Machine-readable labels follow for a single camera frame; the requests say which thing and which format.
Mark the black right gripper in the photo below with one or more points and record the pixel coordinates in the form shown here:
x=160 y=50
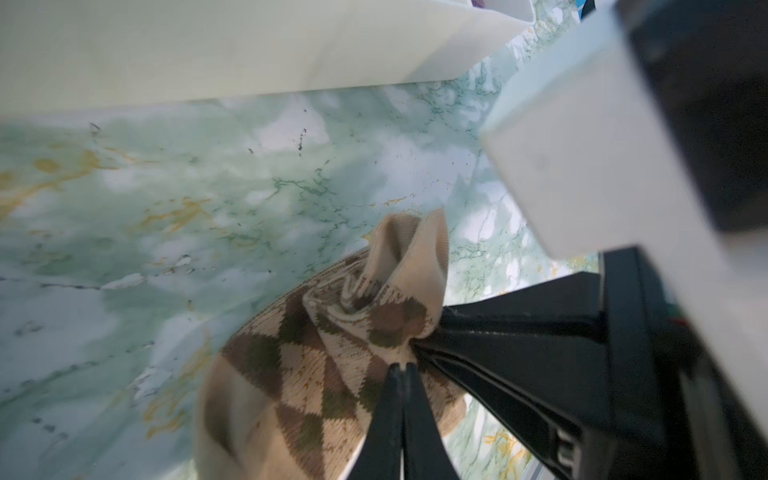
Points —
x=649 y=403

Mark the white compartment organizer tray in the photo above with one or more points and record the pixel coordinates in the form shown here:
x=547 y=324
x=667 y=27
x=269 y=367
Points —
x=65 y=55

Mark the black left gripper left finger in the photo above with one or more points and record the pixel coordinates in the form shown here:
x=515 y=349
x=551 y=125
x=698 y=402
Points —
x=381 y=453

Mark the beige argyle sock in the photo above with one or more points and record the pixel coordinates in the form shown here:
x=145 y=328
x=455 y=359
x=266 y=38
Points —
x=292 y=393

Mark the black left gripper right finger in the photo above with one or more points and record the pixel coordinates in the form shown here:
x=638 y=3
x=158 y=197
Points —
x=425 y=456

